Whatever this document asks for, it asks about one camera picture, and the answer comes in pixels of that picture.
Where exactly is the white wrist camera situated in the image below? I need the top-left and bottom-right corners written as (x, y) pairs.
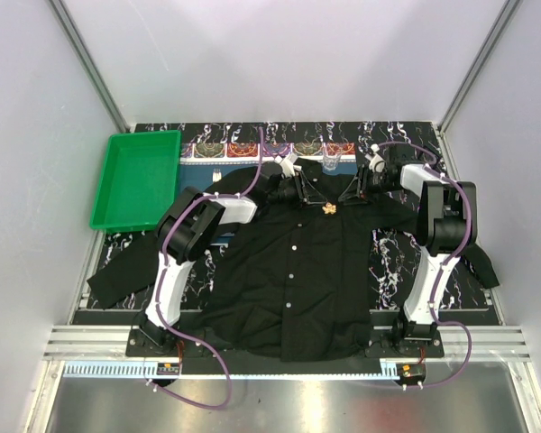
top-left (367, 144), bottom-right (386, 173)
top-left (274, 153), bottom-right (302, 178)

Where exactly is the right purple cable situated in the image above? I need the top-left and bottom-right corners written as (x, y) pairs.
top-left (371, 142), bottom-right (474, 390)

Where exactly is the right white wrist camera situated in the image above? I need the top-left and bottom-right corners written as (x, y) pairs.
top-left (367, 144), bottom-right (386, 173)

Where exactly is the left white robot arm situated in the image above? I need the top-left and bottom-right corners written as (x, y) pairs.
top-left (138, 158), bottom-right (323, 357)

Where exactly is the blue patterned placemat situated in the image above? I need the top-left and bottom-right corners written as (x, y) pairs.
top-left (177, 143), bottom-right (356, 192)

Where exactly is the clear drinking glass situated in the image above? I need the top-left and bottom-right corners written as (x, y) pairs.
top-left (322, 143), bottom-right (343, 171)

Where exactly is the green plastic tray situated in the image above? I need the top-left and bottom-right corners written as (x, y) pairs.
top-left (89, 130), bottom-right (181, 233)

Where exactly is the black button shirt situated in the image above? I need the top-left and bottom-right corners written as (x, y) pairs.
top-left (87, 173), bottom-right (499, 362)

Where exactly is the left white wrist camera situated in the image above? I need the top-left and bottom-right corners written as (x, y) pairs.
top-left (274, 153), bottom-right (302, 178)

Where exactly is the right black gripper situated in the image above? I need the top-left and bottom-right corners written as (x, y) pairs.
top-left (338, 165), bottom-right (399, 207)

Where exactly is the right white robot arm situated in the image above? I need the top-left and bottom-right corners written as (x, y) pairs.
top-left (342, 141), bottom-right (477, 358)

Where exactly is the gold brooch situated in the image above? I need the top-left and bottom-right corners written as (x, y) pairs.
top-left (322, 203), bottom-right (337, 215)

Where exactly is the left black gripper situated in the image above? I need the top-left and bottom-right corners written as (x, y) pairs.
top-left (267, 172), bottom-right (326, 212)

